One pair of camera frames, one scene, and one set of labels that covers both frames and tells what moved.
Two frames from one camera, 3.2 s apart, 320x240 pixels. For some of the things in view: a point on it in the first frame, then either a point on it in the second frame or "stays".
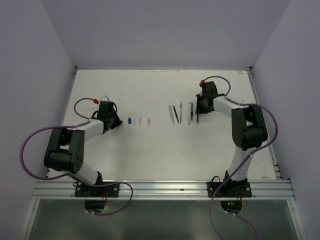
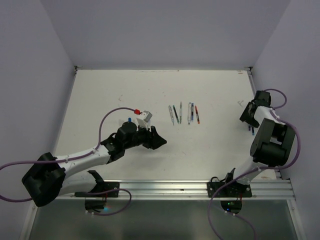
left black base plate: [110, 190] stays
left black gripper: [117, 121] -> [153, 140]
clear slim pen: [171, 114] stays
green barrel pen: [176, 114] stays
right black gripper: [199, 108] -> [245, 116]
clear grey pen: [180, 112] stays
